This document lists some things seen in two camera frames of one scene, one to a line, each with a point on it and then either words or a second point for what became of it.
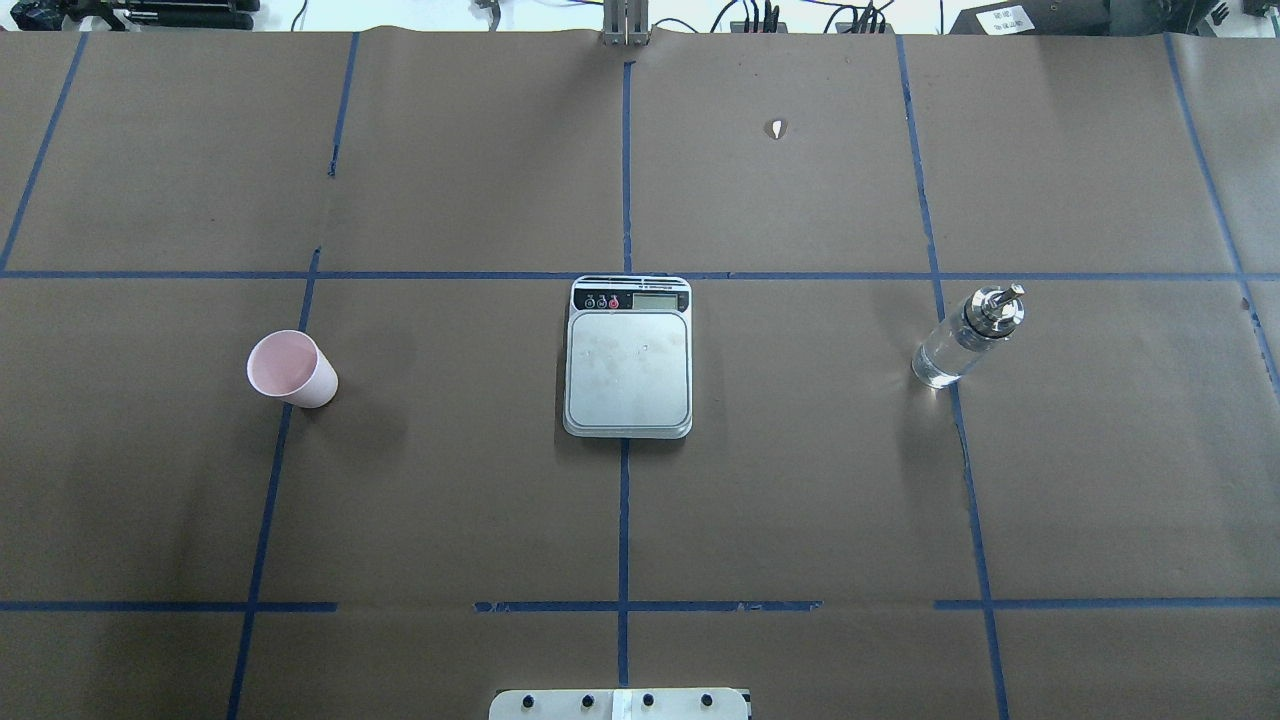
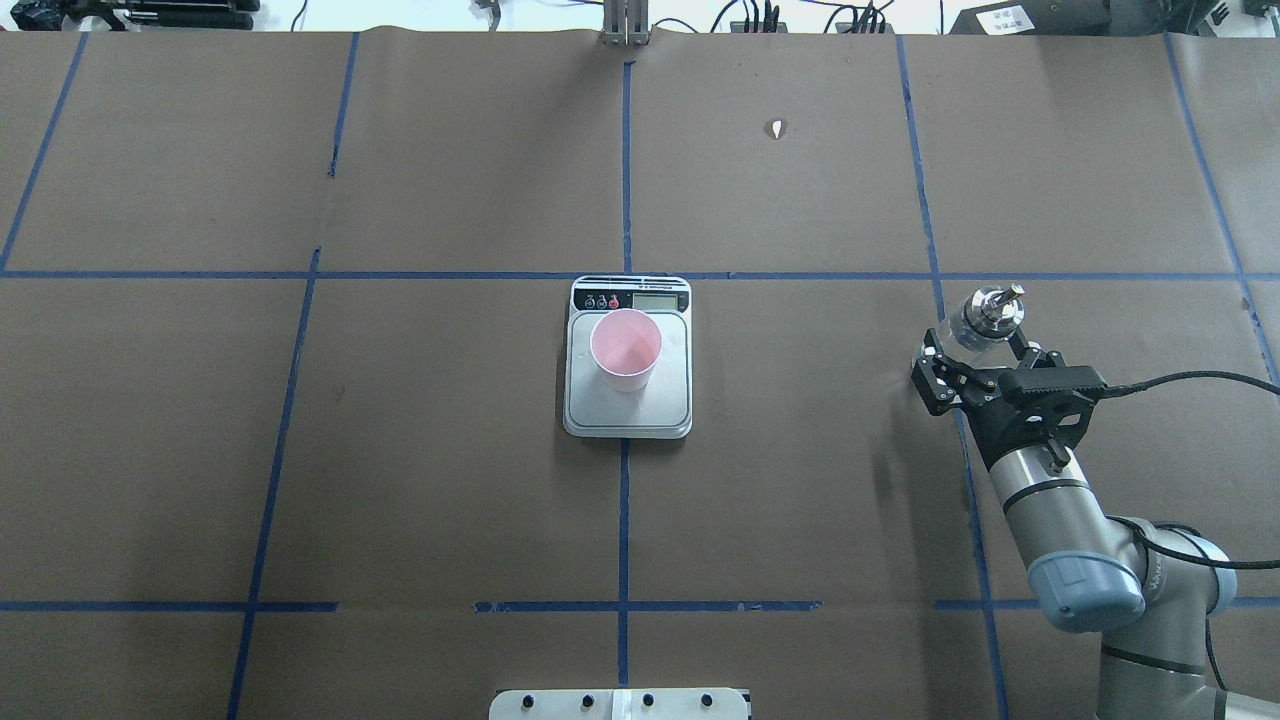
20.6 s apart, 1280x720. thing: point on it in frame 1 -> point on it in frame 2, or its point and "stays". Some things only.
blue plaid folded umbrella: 39,15 stays
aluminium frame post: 625,23 stays
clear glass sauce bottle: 989,317 stays
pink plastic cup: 292,366 -> 626,344
